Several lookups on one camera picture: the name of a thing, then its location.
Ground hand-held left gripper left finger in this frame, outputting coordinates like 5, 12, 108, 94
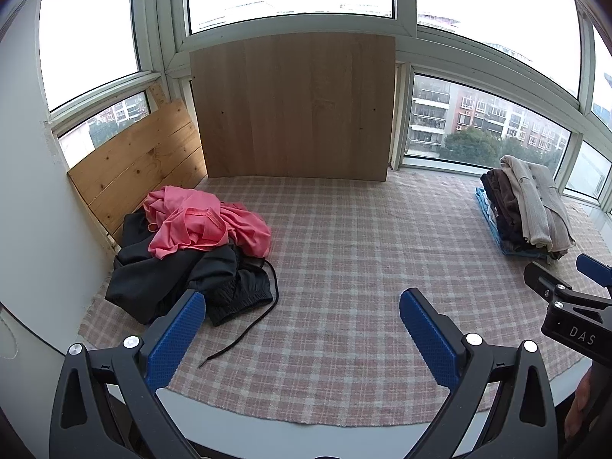
49, 289, 206, 459

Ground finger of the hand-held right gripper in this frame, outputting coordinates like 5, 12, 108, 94
523, 261, 575, 303
576, 253, 612, 290

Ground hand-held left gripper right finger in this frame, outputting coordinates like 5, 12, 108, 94
399, 288, 558, 459

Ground pink t-shirt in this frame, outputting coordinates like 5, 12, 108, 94
143, 186, 272, 260

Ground stack of folded clothes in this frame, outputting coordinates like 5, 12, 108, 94
475, 154, 577, 261

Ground person's right hand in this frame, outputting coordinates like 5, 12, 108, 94
564, 374, 596, 441

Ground pink plaid blanket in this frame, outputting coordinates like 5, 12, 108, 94
79, 172, 612, 427

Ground pine plank panel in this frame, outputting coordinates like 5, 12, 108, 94
68, 81, 208, 244

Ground apartment buildings outside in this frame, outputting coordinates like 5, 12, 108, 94
406, 10, 575, 158

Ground large light brown board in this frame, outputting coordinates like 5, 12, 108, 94
190, 33, 397, 182

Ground white framed window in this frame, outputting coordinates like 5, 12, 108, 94
38, 0, 612, 211

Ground black drawstring pants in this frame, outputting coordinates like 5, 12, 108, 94
105, 210, 280, 369

